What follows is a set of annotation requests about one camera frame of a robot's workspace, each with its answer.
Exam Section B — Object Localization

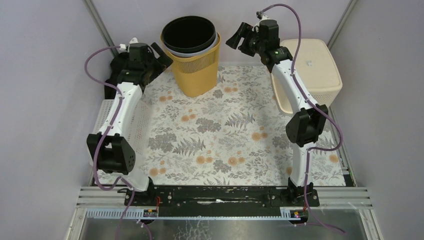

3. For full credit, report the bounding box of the black round bucket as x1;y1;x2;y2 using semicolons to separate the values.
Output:
161;15;218;54

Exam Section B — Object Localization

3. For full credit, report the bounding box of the cream large container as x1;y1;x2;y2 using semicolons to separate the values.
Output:
270;38;343;114

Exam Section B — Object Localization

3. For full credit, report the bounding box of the black crumpled cloth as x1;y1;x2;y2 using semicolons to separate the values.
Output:
104;52;129;100

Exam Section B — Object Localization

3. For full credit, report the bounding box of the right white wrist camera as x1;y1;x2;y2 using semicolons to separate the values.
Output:
254;11;270;27

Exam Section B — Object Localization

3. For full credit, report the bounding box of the yellow plastic waste basket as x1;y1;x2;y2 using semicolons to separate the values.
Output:
164;34;221;98

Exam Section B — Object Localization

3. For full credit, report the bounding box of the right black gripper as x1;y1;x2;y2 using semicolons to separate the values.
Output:
224;22;265;58

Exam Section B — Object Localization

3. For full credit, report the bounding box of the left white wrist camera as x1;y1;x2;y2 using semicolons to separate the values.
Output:
119;37;139;52

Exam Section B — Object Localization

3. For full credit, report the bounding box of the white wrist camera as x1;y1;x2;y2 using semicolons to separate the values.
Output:
254;11;270;27
119;37;139;52

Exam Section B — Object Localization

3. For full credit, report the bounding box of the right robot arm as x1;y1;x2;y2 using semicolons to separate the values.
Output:
226;19;328;206

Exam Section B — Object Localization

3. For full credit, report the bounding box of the grey bucket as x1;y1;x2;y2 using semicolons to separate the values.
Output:
162;32;220;58

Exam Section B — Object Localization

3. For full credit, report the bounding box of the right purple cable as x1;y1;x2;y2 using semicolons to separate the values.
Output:
256;3;348;237

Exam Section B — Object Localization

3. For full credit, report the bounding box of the purple cable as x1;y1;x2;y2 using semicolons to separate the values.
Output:
84;44;147;240
256;3;348;237

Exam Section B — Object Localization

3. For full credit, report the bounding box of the floral patterned table mat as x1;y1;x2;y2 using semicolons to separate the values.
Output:
96;65;347;187

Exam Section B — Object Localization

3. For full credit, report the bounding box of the white perforated basket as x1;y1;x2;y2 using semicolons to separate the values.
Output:
86;99;152;175

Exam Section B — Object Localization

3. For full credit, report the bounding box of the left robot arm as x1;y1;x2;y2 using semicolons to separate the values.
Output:
86;38;173;206

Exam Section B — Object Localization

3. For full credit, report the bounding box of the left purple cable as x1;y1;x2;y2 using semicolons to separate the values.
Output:
84;44;147;240

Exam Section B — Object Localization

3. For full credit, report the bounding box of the aluminium frame rail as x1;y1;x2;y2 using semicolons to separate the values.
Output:
65;186;383;240

